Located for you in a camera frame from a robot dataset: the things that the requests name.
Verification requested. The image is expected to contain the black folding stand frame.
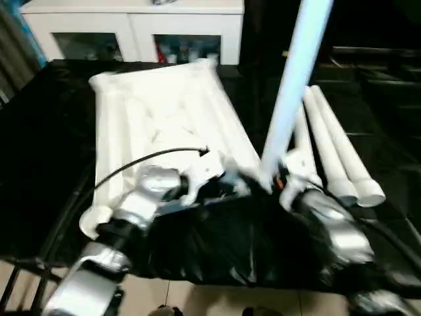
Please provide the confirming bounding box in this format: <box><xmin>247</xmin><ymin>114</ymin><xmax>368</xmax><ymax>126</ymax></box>
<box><xmin>0</xmin><ymin>256</ymin><xmax>65</xmax><ymax>316</ymax></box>

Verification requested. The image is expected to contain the white plastic table top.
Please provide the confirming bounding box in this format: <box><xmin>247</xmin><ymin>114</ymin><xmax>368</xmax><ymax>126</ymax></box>
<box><xmin>80</xmin><ymin>58</ymin><xmax>260</xmax><ymax>240</ymax></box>

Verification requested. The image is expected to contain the black mat cover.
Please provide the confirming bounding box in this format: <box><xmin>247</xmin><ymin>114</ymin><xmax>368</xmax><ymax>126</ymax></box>
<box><xmin>0</xmin><ymin>49</ymin><xmax>421</xmax><ymax>294</ymax></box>

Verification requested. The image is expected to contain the grey curtain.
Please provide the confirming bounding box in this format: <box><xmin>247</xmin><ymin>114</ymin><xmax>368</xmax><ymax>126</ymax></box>
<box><xmin>0</xmin><ymin>0</ymin><xmax>47</xmax><ymax>106</ymax></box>

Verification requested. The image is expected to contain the dark robot waist part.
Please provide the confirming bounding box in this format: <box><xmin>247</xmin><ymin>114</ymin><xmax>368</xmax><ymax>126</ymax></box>
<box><xmin>242</xmin><ymin>305</ymin><xmax>274</xmax><ymax>316</ymax></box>
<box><xmin>157</xmin><ymin>304</ymin><xmax>184</xmax><ymax>316</ymax></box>

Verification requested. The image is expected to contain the white glass door cabinet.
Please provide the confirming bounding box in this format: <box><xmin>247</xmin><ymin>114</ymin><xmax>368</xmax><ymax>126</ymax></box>
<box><xmin>19</xmin><ymin>0</ymin><xmax>245</xmax><ymax>66</ymax></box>

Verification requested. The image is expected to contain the white plastic table leg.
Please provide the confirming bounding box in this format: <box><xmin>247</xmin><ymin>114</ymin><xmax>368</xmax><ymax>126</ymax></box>
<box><xmin>310</xmin><ymin>84</ymin><xmax>386</xmax><ymax>208</ymax></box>
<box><xmin>259</xmin><ymin>0</ymin><xmax>330</xmax><ymax>195</ymax></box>
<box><xmin>292</xmin><ymin>98</ymin><xmax>325</xmax><ymax>187</ymax></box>
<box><xmin>302</xmin><ymin>86</ymin><xmax>359</xmax><ymax>202</ymax></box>

